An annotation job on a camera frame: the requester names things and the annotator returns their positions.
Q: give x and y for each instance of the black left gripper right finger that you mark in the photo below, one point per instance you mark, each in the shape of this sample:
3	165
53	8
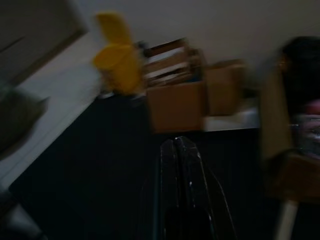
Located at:
191	180

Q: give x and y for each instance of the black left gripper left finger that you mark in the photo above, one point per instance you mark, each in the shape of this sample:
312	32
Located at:
168	175

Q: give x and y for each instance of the yellow rubbish bin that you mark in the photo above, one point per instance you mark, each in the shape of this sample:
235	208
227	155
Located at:
117	62

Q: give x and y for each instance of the white flat board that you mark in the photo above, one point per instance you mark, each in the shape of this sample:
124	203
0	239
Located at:
232	121

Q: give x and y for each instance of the black floor mat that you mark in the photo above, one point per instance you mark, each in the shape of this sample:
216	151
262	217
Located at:
87	175

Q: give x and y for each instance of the small closed cardboard box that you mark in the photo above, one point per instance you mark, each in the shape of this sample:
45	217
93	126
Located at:
222	87

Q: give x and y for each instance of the brown wooden furniture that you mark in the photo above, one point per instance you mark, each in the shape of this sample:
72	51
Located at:
275	120

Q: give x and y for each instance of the black bag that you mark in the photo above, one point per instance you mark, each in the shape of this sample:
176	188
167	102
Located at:
303	70

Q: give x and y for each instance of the grey-green cloth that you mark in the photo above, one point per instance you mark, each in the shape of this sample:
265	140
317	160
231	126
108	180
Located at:
17	120

